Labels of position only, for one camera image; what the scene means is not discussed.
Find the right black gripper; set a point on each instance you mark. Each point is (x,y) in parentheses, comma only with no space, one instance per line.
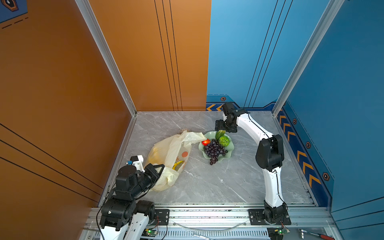
(219,123)

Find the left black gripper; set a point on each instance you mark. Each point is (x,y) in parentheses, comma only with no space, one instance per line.
(150,170)

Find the green orange mango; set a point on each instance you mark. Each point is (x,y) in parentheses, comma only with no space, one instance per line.
(219,134)

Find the green kiwi half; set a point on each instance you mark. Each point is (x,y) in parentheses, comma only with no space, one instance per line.
(224,141)

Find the yellow banana bunch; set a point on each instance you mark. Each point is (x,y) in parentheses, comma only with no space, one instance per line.
(178,165)

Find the cream plastic bag orange print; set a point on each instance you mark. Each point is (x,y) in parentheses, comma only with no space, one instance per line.
(168,152)

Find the dark purple grape bunch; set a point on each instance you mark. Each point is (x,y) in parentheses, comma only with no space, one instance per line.
(214,150)

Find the red apple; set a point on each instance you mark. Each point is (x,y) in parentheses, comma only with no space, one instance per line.
(206,142)

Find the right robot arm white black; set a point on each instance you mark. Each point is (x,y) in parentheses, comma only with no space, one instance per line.
(269,157)

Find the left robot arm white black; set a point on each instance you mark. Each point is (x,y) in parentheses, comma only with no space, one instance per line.
(124,216)

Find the green leaf-shaped plate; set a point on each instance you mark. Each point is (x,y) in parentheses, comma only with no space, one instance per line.
(211,135)

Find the clear tape roll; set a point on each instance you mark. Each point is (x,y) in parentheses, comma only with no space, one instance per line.
(184,130)

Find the left green circuit board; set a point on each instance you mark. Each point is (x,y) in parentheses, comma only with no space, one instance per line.
(150,233)

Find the green circuit board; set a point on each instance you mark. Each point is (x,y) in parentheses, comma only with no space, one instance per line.
(150,233)
(277,234)

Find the right green circuit board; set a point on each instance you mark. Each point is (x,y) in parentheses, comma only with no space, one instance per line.
(277,234)

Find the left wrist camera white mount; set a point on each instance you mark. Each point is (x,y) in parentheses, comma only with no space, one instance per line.
(137,162)

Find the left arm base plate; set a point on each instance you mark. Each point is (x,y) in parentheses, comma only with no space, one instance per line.
(161,217)

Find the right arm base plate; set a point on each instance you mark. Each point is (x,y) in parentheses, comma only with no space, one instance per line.
(267,217)

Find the aluminium front rail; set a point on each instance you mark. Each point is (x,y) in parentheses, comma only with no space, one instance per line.
(231,222)

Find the red handled tool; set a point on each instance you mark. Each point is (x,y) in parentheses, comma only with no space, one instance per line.
(321,236)

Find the left aluminium corner post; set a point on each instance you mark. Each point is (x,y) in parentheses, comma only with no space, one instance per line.
(101,42)

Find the aluminium corner post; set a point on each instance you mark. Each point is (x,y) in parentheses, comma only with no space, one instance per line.
(101,42)
(318,34)

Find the right aluminium corner post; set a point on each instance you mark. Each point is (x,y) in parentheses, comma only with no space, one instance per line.
(318,34)

